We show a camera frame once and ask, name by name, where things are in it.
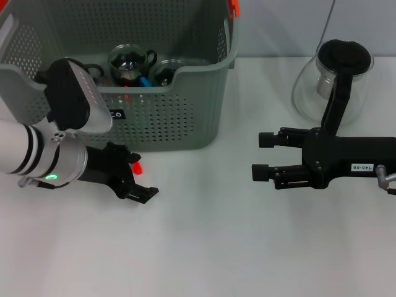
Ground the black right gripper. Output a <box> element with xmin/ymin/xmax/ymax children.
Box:
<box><xmin>251</xmin><ymin>126</ymin><xmax>396</xmax><ymax>191</ymax></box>

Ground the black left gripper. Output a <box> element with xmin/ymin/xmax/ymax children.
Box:
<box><xmin>78</xmin><ymin>142</ymin><xmax>160</xmax><ymax>205</ymax></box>

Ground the glass teacup black sleeve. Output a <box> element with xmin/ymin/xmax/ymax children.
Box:
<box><xmin>107</xmin><ymin>43</ymin><xmax>158</xmax><ymax>88</ymax></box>
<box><xmin>153</xmin><ymin>58</ymin><xmax>186</xmax><ymax>88</ymax></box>

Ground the grey perforated storage bin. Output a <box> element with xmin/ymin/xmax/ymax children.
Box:
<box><xmin>0</xmin><ymin>0</ymin><xmax>241</xmax><ymax>153</ymax></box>

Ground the dark clay teapot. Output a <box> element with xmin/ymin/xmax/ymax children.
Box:
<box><xmin>36</xmin><ymin>62</ymin><xmax>105</xmax><ymax>86</ymax></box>

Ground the glass pitcher black handle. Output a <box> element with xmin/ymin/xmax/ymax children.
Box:
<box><xmin>291</xmin><ymin>38</ymin><xmax>375</xmax><ymax>136</ymax></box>

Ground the right gripper cable plug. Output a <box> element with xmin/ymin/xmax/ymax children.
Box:
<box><xmin>374</xmin><ymin>165</ymin><xmax>396</xmax><ymax>196</ymax></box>

